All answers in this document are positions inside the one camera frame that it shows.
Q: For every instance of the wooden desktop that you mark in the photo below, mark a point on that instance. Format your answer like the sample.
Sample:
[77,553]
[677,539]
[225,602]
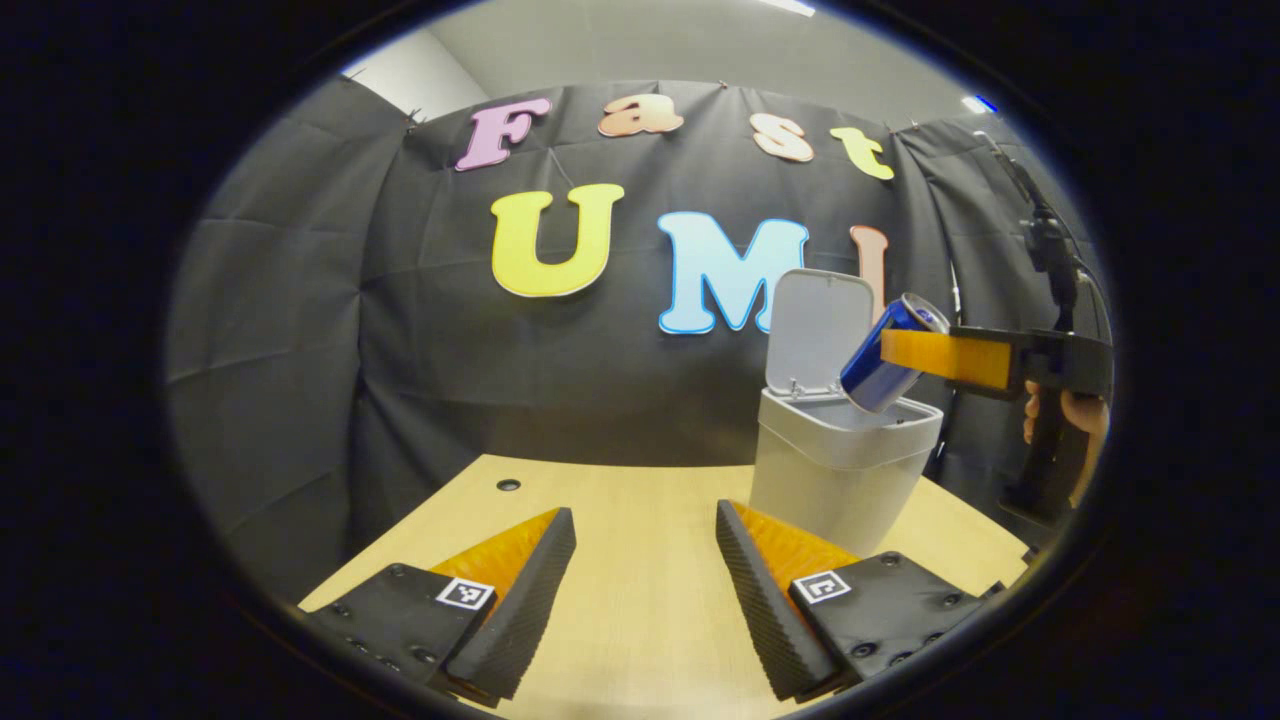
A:
[650,600]

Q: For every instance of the black backdrop cloth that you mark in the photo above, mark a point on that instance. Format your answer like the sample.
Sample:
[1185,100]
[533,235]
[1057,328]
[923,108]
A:
[600,400]

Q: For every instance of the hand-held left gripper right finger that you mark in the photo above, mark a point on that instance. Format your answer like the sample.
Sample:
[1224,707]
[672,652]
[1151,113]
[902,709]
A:
[765,610]

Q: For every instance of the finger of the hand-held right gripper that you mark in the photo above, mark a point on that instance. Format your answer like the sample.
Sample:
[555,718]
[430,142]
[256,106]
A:
[950,358]

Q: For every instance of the blue pop can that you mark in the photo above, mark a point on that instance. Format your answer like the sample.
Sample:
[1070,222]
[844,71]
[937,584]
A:
[880,370]

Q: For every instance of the grey desktop garbage bin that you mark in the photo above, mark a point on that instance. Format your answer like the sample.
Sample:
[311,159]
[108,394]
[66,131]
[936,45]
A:
[840,480]

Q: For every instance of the small ceiling light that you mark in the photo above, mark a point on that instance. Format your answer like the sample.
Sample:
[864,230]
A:
[980,103]

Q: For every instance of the large ceiling light panel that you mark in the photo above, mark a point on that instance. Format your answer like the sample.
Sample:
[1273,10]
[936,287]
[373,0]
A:
[790,6]

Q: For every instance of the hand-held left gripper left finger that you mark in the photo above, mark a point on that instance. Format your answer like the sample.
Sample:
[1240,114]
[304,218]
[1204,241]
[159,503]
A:
[520,610]

